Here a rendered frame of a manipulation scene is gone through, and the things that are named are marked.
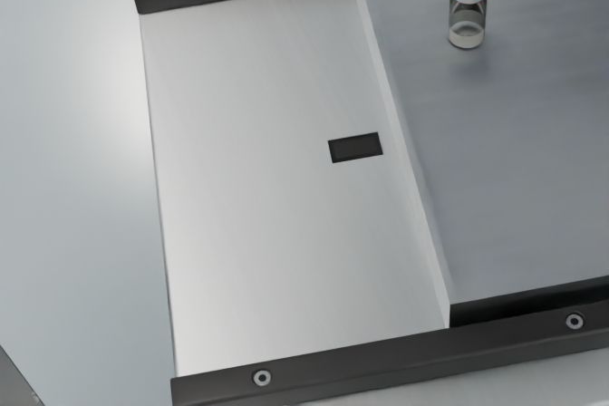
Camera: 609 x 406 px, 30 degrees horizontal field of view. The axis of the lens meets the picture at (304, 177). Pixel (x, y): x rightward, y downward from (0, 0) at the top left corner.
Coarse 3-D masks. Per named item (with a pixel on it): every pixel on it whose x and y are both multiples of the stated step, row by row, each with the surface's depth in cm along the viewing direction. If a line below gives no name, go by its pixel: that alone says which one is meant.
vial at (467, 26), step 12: (456, 0) 66; (468, 0) 65; (480, 0) 66; (456, 12) 66; (468, 12) 66; (480, 12) 66; (456, 24) 67; (468, 24) 67; (480, 24) 67; (456, 36) 68; (468, 36) 68; (480, 36) 68
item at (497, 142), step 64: (384, 0) 71; (448, 0) 71; (512, 0) 71; (576, 0) 70; (384, 64) 64; (448, 64) 68; (512, 64) 68; (576, 64) 67; (448, 128) 65; (512, 128) 65; (576, 128) 64; (448, 192) 63; (512, 192) 62; (576, 192) 62; (448, 256) 60; (512, 256) 60; (576, 256) 60; (448, 320) 56
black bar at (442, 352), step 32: (512, 320) 56; (544, 320) 56; (576, 320) 56; (608, 320) 55; (320, 352) 56; (352, 352) 55; (384, 352) 55; (416, 352) 55; (448, 352) 55; (480, 352) 55; (512, 352) 55; (544, 352) 56; (576, 352) 56; (192, 384) 55; (224, 384) 55; (256, 384) 55; (288, 384) 55; (320, 384) 55; (352, 384) 55; (384, 384) 56
